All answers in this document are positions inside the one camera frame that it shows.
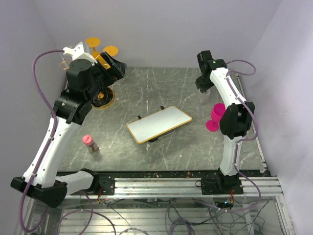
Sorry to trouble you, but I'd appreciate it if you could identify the cable tangle under table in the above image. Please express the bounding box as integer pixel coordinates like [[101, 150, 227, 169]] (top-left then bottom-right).
[[56, 193, 269, 235]]

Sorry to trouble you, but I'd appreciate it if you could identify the purple cable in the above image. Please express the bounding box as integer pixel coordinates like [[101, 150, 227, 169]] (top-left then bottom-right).
[[226, 60, 262, 211], [19, 48, 66, 233]]

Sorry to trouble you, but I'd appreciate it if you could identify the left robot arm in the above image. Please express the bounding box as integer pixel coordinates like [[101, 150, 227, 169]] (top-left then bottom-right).
[[11, 47, 127, 208]]

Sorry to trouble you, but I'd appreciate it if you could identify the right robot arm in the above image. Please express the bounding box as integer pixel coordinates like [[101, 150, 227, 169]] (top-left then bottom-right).
[[195, 50, 255, 194]]

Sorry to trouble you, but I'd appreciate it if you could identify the white tablet yellow frame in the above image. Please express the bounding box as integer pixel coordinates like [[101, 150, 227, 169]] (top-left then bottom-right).
[[127, 106, 193, 144]]

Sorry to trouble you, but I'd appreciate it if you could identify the yellow wine glass rear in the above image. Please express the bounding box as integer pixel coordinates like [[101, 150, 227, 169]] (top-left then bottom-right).
[[85, 37, 100, 59]]

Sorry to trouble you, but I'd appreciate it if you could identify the small bottle pink cap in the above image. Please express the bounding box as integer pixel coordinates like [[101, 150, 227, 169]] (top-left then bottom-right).
[[82, 135, 99, 153]]

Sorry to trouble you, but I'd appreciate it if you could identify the aluminium mounting rail frame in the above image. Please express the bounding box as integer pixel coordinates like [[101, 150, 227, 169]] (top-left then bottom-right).
[[14, 176, 294, 235]]

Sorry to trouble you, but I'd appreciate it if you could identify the yellow wine glass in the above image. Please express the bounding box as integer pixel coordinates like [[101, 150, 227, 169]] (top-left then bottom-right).
[[85, 37, 100, 59], [102, 45, 119, 57]]

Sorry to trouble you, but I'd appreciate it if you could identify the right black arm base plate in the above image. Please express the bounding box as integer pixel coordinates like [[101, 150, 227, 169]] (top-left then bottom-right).
[[195, 176, 244, 195]]

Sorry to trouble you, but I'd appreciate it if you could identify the yellow wine glass front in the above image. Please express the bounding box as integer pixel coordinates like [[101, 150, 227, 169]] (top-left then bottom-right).
[[102, 45, 119, 57]]

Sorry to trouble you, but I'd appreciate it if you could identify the black wire tablet stand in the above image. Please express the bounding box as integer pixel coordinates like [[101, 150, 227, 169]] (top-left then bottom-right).
[[137, 106, 175, 142]]

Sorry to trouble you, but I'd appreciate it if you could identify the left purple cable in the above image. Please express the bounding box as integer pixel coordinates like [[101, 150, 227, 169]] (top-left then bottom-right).
[[19, 48, 66, 233]]

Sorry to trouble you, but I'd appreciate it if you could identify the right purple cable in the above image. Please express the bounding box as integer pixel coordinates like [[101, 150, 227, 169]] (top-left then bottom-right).
[[226, 60, 262, 211]]

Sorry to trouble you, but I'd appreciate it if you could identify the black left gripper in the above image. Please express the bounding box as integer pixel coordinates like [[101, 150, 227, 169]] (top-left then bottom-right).
[[86, 50, 126, 101]]

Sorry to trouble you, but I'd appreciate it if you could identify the gold wire wine glass rack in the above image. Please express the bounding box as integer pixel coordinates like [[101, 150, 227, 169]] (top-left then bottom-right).
[[62, 59, 113, 108]]

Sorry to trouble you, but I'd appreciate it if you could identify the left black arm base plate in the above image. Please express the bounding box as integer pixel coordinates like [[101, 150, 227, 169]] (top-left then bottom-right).
[[94, 174, 115, 195]]

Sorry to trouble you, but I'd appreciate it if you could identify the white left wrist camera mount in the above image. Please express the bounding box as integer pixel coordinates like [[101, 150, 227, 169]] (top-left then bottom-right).
[[63, 42, 97, 65]]

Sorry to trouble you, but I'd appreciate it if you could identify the clear wine glass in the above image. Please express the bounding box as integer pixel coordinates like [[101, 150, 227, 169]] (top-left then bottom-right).
[[200, 90, 210, 104]]

